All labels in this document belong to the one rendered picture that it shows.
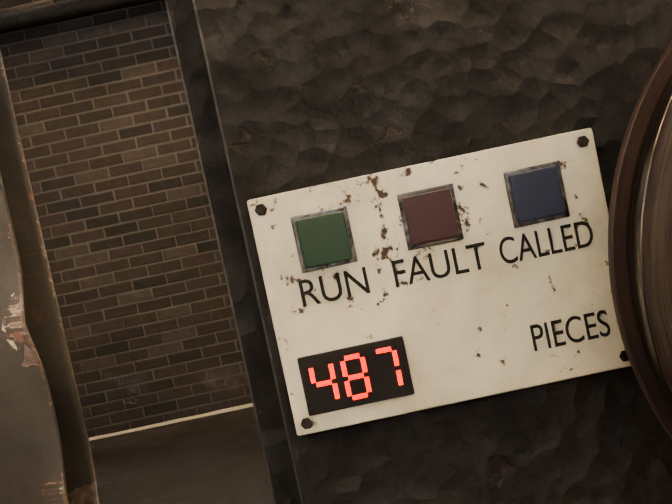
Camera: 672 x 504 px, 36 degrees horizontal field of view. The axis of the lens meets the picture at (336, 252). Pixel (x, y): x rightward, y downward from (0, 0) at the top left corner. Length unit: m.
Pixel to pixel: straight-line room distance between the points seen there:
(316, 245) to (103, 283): 6.16
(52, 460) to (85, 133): 3.84
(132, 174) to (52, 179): 0.52
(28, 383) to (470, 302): 2.66
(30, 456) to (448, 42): 2.74
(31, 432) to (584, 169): 2.74
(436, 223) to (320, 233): 0.09
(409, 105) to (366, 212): 0.09
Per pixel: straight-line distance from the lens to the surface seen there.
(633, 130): 0.72
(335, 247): 0.76
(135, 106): 6.86
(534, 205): 0.77
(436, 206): 0.76
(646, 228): 0.66
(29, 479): 3.41
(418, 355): 0.77
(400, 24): 0.79
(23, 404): 3.36
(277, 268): 0.76
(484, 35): 0.80
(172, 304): 6.84
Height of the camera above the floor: 1.23
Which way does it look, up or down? 3 degrees down
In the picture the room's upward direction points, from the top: 12 degrees counter-clockwise
